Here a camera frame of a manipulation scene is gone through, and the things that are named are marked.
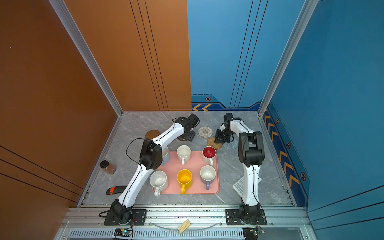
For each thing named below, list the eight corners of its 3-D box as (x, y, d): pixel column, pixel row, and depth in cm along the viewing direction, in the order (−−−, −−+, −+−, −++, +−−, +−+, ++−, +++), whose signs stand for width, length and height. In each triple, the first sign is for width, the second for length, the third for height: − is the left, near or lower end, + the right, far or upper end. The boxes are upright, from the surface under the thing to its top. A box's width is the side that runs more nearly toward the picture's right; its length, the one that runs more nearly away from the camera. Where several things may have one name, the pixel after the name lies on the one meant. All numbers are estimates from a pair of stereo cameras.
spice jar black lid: (107, 174, 90) (98, 167, 82) (110, 168, 93) (101, 160, 84) (114, 174, 90) (106, 167, 82) (116, 167, 93) (109, 160, 84)
